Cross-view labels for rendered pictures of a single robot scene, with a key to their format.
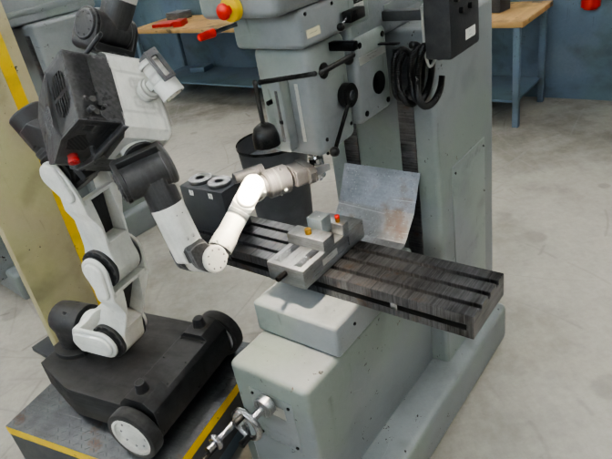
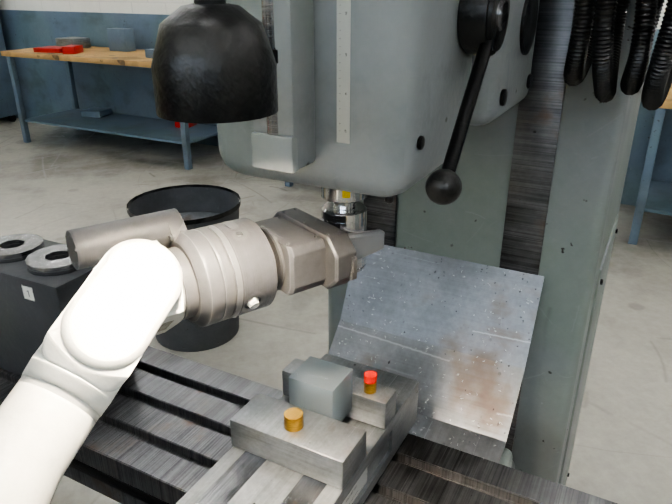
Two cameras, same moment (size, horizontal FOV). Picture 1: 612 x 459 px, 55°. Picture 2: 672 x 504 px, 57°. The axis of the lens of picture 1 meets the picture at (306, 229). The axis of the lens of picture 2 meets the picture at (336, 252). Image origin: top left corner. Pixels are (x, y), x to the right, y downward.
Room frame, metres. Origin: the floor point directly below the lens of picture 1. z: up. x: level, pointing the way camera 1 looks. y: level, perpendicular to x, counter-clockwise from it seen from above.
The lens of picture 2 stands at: (1.11, 0.08, 1.48)
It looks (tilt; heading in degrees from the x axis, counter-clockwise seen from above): 24 degrees down; 346
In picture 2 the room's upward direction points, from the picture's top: straight up
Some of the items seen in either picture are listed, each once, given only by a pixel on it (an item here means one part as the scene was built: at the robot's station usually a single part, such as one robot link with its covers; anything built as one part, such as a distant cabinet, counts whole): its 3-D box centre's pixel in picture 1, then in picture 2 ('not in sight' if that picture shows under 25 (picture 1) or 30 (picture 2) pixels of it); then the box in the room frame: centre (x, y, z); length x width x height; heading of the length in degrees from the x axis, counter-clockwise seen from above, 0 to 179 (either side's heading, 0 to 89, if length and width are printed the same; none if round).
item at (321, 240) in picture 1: (311, 238); (297, 438); (1.67, -0.01, 1.00); 0.15 x 0.06 x 0.04; 48
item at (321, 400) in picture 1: (345, 367); not in sight; (1.68, -0.05, 0.41); 0.81 x 0.32 x 0.60; 139
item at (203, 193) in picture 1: (215, 202); (46, 307); (2.06, 0.33, 1.01); 0.22 x 0.12 x 0.20; 50
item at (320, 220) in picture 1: (319, 223); (321, 393); (1.72, -0.05, 1.02); 0.06 x 0.05 x 0.06; 48
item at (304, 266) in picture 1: (316, 243); (309, 448); (1.69, -0.03, 0.96); 0.35 x 0.15 x 0.11; 138
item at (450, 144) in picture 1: (417, 205); (473, 335); (2.16, -0.48, 0.78); 0.50 x 0.47 x 1.56; 139
